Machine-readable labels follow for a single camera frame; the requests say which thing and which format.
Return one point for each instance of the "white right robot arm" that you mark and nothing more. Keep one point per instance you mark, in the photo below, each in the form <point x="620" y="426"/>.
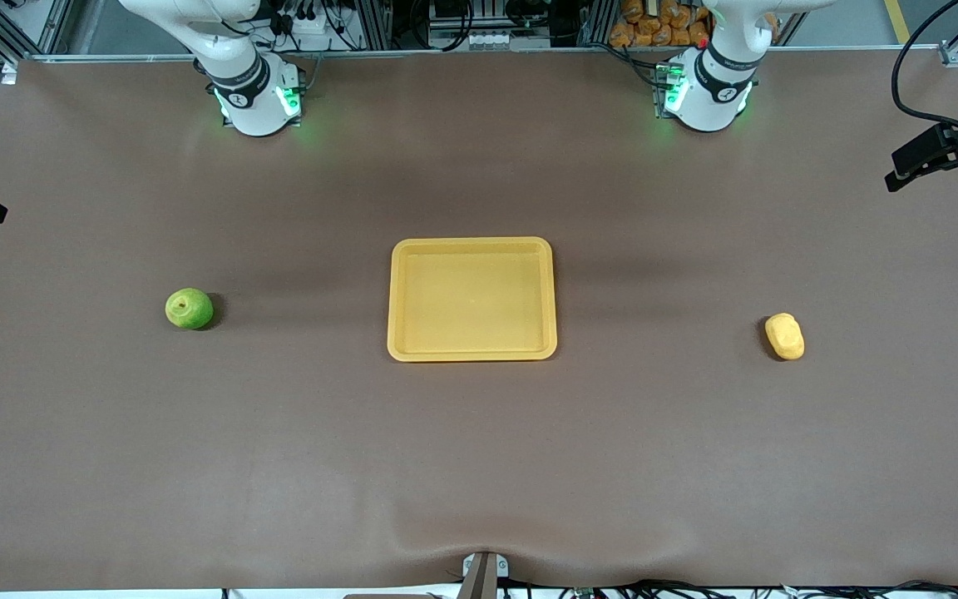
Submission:
<point x="250" y="91"/>

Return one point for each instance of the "green apple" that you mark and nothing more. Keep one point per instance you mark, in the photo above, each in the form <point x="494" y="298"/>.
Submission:
<point x="190" y="309"/>

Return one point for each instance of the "white connector block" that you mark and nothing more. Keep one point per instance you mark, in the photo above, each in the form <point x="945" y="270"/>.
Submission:
<point x="479" y="39"/>

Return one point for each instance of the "brown table mat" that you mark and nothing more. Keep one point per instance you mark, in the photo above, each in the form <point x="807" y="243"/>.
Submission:
<point x="479" y="457"/>

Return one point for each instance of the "pile of orange toy food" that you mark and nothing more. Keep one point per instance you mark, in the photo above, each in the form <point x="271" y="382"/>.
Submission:
<point x="645" y="25"/>

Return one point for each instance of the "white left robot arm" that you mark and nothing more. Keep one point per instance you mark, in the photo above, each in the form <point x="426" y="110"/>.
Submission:
<point x="708" y="96"/>

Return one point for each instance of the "metal table clamp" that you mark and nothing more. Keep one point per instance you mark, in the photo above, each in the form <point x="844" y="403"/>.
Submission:
<point x="483" y="574"/>

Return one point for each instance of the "yellow plastic tray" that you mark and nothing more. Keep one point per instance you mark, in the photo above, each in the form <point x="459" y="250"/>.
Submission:
<point x="471" y="299"/>

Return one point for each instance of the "aluminium table edge rail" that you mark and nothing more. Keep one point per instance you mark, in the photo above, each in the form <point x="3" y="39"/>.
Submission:
<point x="446" y="52"/>

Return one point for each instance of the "white power strip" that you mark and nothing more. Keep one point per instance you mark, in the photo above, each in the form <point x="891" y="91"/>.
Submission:
<point x="313" y="37"/>

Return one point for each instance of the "yellow potato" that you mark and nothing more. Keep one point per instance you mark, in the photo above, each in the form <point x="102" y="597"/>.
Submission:
<point x="785" y="337"/>

